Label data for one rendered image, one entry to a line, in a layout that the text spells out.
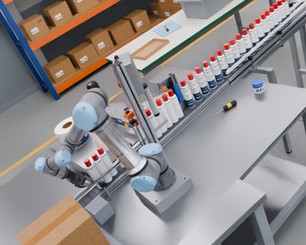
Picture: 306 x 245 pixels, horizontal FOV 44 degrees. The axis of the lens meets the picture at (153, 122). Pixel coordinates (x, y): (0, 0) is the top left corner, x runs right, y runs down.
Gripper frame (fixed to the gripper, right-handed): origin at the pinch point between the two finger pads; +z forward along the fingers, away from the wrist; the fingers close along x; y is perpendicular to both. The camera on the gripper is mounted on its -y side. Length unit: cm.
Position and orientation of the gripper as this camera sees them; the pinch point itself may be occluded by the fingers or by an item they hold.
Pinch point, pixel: (93, 183)
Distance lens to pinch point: 220.6
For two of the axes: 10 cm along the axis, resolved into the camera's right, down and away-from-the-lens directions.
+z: 6.6, 3.8, 6.5
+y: -6.2, -2.1, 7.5
